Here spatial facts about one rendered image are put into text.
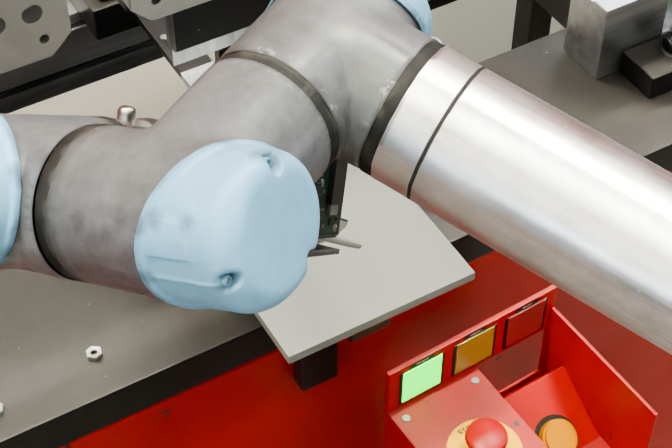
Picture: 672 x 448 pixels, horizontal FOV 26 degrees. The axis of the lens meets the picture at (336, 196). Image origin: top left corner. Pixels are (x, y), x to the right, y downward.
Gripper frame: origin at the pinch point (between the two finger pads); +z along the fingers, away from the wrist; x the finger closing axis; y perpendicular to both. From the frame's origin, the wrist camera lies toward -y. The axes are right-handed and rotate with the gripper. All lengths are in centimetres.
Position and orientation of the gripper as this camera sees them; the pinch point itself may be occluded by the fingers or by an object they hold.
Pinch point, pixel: (330, 173)
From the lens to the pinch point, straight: 97.1
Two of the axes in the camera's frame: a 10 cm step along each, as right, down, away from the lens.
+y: 8.2, 1.8, -5.5
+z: 5.6, -0.3, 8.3
